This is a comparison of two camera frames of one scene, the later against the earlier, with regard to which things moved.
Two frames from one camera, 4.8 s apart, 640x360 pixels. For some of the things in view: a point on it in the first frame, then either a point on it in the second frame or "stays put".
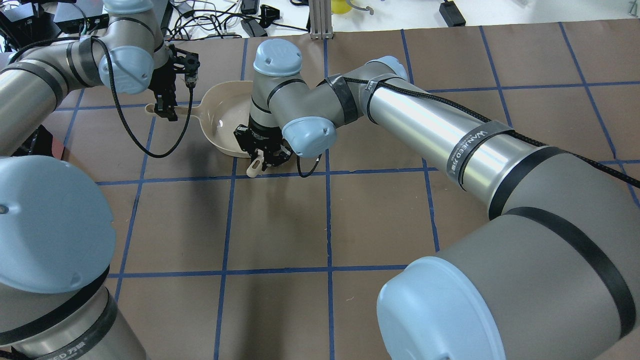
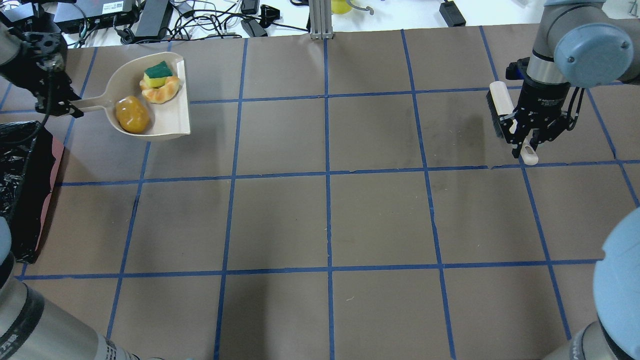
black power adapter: x=451 y=14 stays put
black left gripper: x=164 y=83 -> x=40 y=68
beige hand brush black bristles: x=255 y=166 -> x=500 y=104
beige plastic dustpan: x=223 y=106 -> x=147 y=96
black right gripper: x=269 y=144 -> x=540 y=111
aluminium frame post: x=321 y=19 stays put
